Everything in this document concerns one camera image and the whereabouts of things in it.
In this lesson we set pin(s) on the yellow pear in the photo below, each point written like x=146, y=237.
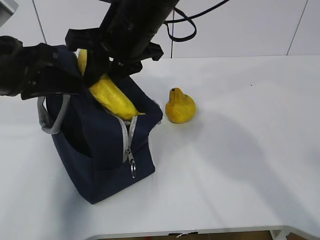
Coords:
x=180, y=107

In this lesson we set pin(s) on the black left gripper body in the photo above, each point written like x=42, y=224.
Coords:
x=18, y=64

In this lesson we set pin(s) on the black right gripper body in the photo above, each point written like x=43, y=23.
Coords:
x=126, y=49

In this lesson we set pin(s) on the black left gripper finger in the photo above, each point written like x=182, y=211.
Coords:
x=53, y=80

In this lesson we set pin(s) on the navy blue lunch bag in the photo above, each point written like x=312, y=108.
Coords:
x=101, y=153

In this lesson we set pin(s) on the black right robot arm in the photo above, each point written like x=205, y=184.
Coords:
x=145, y=16

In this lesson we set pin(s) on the yellow banana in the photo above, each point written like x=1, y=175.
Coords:
x=113, y=99

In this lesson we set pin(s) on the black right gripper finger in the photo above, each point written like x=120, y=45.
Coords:
x=97, y=64

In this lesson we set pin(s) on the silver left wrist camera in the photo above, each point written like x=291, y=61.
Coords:
x=7, y=10

